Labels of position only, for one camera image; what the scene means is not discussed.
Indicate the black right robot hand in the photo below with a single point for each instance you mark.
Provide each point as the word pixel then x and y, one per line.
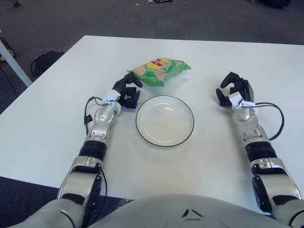
pixel 245 88

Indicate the grey robot torso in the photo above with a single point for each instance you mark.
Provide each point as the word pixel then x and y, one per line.
pixel 166 213

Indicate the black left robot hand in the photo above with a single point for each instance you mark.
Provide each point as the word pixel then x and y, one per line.
pixel 129 99

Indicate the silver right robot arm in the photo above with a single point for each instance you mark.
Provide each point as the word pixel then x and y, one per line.
pixel 247 116

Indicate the white plate with black rim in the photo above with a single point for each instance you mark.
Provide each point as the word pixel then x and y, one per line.
pixel 164 121

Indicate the green chips bag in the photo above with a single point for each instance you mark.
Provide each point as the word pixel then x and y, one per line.
pixel 161 69

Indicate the white side table leg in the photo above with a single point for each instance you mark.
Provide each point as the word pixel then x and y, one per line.
pixel 14 64

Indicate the black wheeled base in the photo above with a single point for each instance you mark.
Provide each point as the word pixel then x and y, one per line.
pixel 7 45

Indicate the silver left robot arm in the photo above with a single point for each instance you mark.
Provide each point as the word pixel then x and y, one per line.
pixel 99 118

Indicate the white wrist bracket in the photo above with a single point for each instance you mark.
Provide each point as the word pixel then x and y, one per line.
pixel 236 98
pixel 112 95

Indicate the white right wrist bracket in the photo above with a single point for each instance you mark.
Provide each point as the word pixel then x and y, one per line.
pixel 236 98

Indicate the black backpack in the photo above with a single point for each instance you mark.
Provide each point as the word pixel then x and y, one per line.
pixel 47 60

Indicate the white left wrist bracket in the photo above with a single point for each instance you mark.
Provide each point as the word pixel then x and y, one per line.
pixel 112 95

